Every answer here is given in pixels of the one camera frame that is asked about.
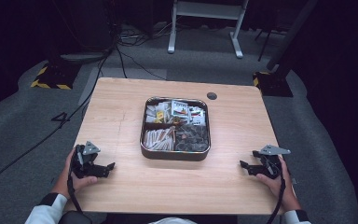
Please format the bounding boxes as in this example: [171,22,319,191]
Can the pile of striped print packets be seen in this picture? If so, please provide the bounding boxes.
[187,105,207,127]

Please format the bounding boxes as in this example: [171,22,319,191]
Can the dark slanted pole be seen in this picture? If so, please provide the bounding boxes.
[266,0,320,72]

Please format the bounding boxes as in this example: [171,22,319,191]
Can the black tripod legs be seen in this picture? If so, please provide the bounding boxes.
[254,26,285,63]

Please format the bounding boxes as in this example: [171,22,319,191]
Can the black yellow striped stand base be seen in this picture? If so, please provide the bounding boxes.
[30,61,82,91]
[252,71,295,98]

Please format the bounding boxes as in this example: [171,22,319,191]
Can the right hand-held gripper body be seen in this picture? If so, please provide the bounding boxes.
[259,144,292,180]

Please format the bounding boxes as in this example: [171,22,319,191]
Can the pile of white yellow packets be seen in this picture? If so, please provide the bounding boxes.
[145,101,172,124]

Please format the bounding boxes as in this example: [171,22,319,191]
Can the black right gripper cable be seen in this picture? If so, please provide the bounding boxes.
[265,175,286,224]

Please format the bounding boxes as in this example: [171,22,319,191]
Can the dark brown compartment box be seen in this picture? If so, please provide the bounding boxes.
[140,96,212,162]

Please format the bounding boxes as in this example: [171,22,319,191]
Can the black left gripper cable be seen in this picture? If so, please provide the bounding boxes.
[66,174,84,214]

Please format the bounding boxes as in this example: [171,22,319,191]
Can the pile of dark wrapped items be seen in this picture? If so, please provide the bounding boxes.
[174,123,211,153]

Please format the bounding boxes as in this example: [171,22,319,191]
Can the white metal stand frame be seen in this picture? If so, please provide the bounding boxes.
[167,0,250,60]

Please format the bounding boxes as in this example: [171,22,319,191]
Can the person's left hand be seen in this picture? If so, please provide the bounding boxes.
[50,147,98,200]

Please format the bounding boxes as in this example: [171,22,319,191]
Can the pile of paper stick sachets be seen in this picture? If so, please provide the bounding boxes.
[142,126,176,152]

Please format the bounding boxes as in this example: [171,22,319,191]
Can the clear plastic box lid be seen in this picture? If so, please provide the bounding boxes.
[141,96,212,154]

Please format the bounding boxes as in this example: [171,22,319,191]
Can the long black floor cable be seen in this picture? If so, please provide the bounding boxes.
[0,46,115,192]

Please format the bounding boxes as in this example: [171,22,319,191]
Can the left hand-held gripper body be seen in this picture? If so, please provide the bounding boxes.
[70,141,102,179]

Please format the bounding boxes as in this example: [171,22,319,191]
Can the bundle of floor cables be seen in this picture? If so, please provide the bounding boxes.
[117,21,175,49]

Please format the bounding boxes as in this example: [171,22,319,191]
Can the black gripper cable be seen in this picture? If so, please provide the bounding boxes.
[66,174,84,214]
[265,175,286,224]

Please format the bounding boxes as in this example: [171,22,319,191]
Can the thin black floor cable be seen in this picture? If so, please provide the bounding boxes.
[115,43,168,81]

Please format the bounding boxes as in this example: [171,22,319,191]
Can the person's right hand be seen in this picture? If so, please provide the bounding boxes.
[255,155,302,213]

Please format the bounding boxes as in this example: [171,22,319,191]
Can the person's white clothing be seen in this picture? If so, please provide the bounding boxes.
[148,217,198,224]

